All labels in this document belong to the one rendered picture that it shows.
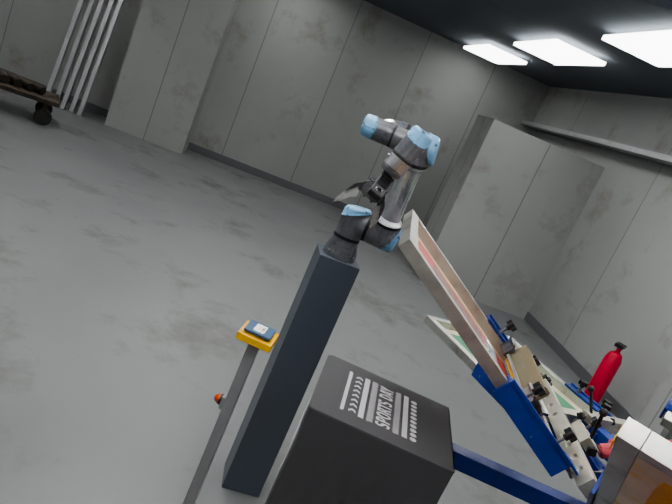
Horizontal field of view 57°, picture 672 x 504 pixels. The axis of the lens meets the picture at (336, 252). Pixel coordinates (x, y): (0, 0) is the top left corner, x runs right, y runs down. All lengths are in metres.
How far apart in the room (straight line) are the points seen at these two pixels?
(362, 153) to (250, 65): 2.28
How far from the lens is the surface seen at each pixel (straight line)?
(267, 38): 10.32
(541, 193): 8.40
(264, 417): 2.89
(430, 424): 2.21
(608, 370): 6.60
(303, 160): 10.44
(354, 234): 2.60
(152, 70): 9.87
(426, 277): 1.71
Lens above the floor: 1.85
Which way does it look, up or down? 14 degrees down
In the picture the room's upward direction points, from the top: 23 degrees clockwise
